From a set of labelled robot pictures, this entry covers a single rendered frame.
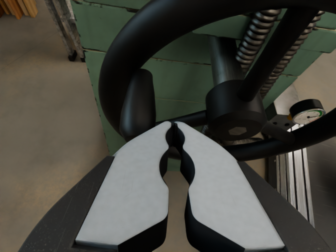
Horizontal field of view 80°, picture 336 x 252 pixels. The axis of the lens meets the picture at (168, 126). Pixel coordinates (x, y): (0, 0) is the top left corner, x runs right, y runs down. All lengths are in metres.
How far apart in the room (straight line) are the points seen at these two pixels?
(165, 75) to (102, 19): 0.16
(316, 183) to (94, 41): 1.01
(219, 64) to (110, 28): 0.20
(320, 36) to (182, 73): 0.24
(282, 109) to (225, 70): 0.34
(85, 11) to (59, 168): 0.83
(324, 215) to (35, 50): 1.73
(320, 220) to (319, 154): 0.31
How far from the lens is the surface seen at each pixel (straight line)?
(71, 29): 1.30
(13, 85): 1.42
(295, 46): 0.28
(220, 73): 0.25
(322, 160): 1.19
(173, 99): 0.50
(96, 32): 0.39
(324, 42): 0.32
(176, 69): 0.43
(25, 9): 1.84
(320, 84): 1.94
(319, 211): 1.08
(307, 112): 0.52
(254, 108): 0.21
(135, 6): 0.35
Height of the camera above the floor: 0.98
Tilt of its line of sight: 59 degrees down
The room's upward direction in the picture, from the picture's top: 18 degrees clockwise
